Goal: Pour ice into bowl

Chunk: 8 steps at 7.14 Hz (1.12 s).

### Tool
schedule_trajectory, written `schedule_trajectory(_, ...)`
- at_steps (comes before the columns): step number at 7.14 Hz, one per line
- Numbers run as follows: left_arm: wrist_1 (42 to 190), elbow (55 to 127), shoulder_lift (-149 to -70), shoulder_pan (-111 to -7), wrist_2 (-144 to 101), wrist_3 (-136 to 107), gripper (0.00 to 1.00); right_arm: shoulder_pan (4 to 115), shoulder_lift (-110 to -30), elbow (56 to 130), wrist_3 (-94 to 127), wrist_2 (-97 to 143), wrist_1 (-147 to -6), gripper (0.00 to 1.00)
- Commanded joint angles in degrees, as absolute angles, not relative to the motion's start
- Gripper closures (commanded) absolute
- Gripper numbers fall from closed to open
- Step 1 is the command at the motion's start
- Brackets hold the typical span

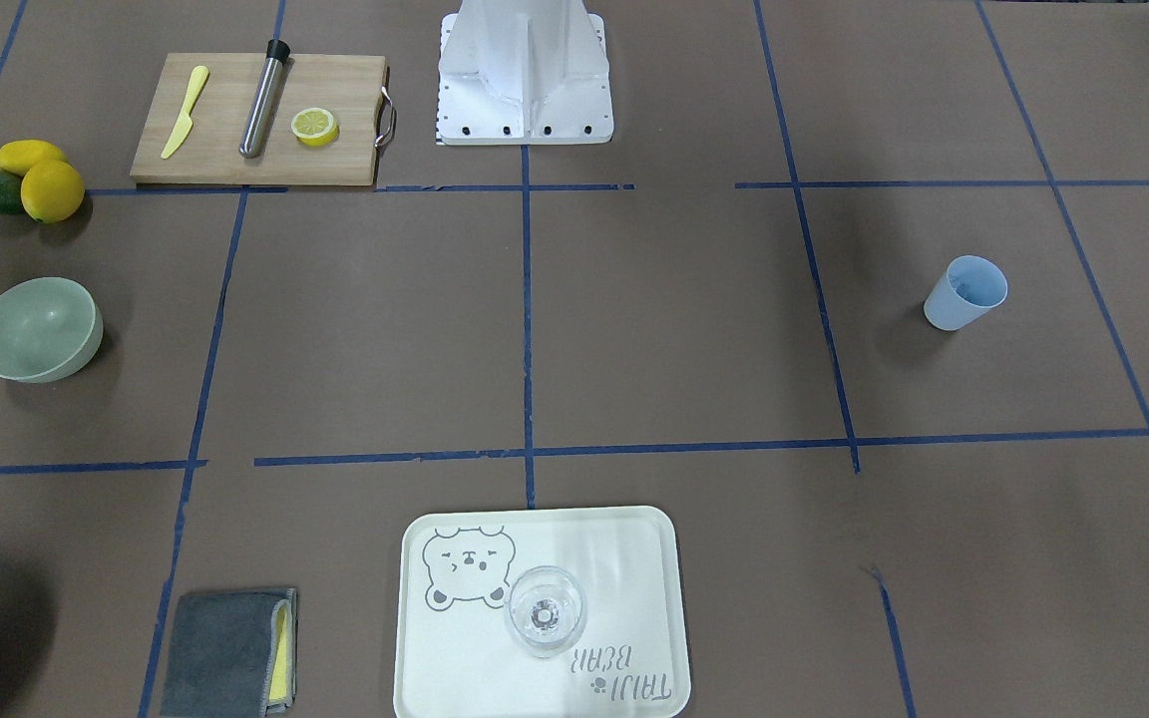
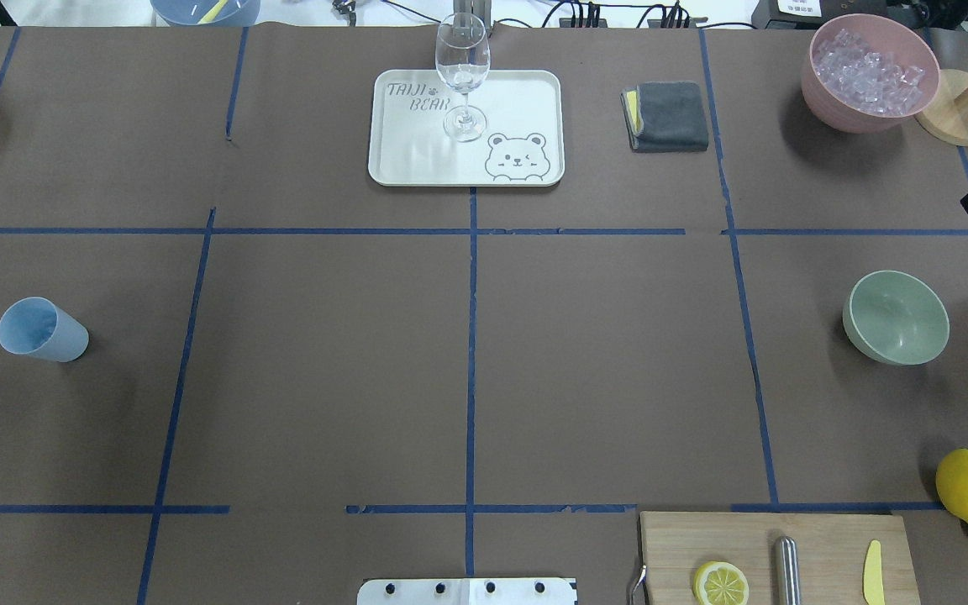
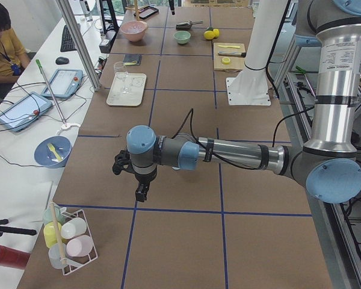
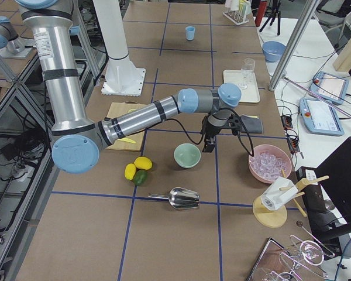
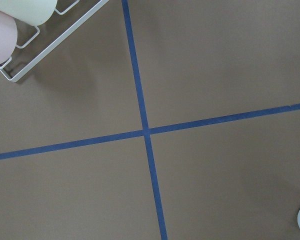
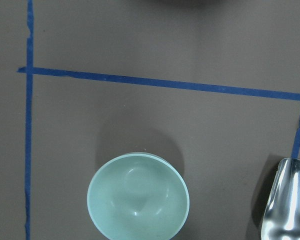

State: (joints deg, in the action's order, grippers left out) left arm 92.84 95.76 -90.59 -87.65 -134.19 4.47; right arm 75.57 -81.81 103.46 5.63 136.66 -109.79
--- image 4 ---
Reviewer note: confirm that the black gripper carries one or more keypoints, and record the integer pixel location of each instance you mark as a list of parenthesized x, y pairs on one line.
[(212, 132)]

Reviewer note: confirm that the light blue plastic cup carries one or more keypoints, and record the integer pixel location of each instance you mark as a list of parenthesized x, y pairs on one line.
[(189, 33)]

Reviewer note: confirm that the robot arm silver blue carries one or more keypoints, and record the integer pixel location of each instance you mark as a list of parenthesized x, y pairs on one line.
[(77, 140), (12, 46)]

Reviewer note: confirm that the green ceramic bowl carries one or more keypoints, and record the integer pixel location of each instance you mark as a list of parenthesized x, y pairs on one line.
[(187, 155)]

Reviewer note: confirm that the metal ice scoop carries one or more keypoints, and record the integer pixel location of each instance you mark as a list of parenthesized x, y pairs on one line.
[(179, 198)]

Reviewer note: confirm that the pink bowl with ice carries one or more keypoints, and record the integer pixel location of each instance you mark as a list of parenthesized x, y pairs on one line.
[(268, 163)]

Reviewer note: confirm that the blue bowl on side table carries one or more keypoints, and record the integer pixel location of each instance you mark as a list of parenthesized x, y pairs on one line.
[(273, 51)]

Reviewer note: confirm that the grey yellow cleaning cloth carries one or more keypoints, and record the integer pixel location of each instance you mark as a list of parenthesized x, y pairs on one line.
[(251, 124)]

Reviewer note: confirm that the large yellow lemon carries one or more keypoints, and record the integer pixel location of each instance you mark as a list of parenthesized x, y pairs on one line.
[(143, 163)]

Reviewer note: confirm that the cream bear tray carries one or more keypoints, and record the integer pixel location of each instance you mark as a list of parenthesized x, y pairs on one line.
[(251, 93)]

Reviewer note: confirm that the green lime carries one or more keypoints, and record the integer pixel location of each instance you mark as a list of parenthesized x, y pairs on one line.
[(140, 177)]

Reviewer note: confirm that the wooden cutting board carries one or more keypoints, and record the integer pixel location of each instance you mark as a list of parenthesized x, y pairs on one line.
[(120, 108)]

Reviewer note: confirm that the small yellow lemon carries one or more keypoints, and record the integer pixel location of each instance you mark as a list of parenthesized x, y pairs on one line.
[(130, 171)]

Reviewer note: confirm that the white mug on stand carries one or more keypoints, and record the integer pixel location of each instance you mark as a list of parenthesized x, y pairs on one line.
[(280, 192)]

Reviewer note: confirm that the yellow plastic knife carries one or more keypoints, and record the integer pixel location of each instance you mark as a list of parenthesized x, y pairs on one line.
[(128, 140)]

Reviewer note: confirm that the clear wine glass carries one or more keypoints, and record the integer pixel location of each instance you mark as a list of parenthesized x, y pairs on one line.
[(247, 70)]

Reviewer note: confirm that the wooden mug tree stand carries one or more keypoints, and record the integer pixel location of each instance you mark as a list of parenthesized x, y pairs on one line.
[(276, 219)]

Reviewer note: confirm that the near teach pendant tablet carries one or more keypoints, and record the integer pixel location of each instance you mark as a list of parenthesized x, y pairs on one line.
[(319, 118)]

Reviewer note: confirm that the teach pendant tablet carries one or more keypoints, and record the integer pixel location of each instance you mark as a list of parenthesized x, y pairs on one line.
[(330, 87), (319, 118)]

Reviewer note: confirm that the black laptop monitor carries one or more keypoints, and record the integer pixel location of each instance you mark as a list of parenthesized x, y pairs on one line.
[(337, 166)]

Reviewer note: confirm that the far teach pendant tablet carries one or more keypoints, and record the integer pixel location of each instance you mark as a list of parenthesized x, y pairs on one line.
[(330, 87)]

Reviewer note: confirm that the metal tray with glasses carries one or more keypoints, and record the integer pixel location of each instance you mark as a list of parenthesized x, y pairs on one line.
[(300, 260)]

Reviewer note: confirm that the red bottle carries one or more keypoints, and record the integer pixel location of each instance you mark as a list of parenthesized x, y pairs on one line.
[(260, 12)]

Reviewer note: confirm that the white wire cup rack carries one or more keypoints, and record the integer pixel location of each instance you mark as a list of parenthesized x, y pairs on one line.
[(237, 11)]

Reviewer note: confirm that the black camera tripod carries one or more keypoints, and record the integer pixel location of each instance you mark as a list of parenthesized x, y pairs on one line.
[(274, 15)]

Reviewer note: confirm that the aluminium frame post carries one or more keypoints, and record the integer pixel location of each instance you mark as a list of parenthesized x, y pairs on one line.
[(293, 41)]

